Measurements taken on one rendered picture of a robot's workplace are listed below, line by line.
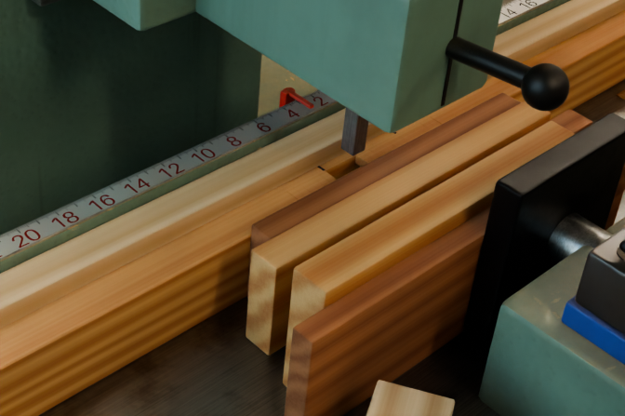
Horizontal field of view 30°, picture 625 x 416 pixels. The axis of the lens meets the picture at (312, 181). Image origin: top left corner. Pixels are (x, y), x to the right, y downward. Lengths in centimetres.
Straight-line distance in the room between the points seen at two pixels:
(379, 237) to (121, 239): 12
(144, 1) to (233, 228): 12
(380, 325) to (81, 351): 13
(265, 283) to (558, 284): 13
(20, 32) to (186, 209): 17
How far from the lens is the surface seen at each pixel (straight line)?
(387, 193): 56
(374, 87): 51
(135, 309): 52
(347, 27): 51
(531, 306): 51
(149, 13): 58
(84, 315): 51
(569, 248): 55
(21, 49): 67
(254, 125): 59
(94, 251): 53
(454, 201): 54
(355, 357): 50
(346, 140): 59
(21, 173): 71
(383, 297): 49
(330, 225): 54
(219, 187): 56
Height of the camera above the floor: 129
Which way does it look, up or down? 37 degrees down
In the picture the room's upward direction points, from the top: 6 degrees clockwise
